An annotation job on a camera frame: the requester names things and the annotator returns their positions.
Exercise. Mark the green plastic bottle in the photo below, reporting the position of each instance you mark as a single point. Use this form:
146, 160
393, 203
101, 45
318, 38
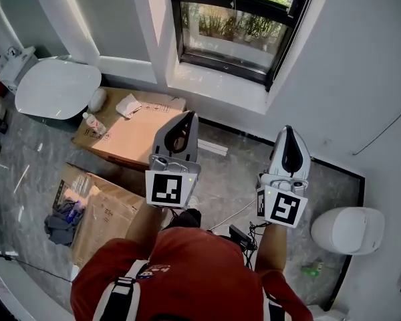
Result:
310, 269

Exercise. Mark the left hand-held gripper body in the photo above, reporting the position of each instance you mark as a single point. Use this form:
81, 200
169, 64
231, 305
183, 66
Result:
168, 189

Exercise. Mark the large flat cardboard box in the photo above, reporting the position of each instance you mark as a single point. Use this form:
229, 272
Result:
133, 135

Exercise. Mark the person's white shoe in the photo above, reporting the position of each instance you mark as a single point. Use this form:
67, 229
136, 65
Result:
194, 202

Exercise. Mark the black power adapter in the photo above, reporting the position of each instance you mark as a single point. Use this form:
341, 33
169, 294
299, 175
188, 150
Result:
240, 235

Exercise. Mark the clear plastic bottle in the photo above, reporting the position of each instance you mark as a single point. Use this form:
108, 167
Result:
94, 124

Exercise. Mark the white plastic roll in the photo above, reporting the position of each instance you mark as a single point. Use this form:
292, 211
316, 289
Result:
97, 99

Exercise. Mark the crumpled white tissue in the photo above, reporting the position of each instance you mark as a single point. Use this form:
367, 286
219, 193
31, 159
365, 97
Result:
128, 105

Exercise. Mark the grey cloth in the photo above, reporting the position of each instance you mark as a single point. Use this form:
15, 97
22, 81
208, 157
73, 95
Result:
58, 227

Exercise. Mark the person's right forearm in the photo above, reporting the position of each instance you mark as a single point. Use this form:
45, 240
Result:
270, 249

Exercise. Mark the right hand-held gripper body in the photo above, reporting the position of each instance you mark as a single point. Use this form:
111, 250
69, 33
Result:
284, 207

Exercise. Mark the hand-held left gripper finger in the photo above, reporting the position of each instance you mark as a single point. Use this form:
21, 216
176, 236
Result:
194, 139
160, 139

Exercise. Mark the person's left forearm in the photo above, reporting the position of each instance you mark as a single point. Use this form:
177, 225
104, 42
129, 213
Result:
145, 227

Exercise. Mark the white toilet lid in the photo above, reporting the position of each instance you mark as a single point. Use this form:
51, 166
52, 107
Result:
57, 89

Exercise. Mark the blue plastic item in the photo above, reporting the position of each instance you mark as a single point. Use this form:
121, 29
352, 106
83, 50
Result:
74, 211

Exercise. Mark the white flat strip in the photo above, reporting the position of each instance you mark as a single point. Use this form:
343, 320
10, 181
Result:
214, 147

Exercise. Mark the white window sill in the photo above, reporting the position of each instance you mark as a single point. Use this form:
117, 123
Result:
217, 85

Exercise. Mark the open cardboard box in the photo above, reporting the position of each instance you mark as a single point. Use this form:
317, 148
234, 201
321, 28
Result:
110, 216

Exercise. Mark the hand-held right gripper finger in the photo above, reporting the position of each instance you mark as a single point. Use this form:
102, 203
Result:
304, 162
276, 160

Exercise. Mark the person's red shirt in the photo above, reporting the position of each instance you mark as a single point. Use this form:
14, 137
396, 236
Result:
194, 276

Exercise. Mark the black framed window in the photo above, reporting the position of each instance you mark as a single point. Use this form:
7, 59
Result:
280, 38

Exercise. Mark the white round bin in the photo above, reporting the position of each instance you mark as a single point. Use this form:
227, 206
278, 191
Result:
351, 231

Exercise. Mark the white bathtub rim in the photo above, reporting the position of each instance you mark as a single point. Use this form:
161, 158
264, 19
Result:
16, 293

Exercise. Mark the person's black trouser leg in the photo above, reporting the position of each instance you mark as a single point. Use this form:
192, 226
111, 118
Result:
187, 218

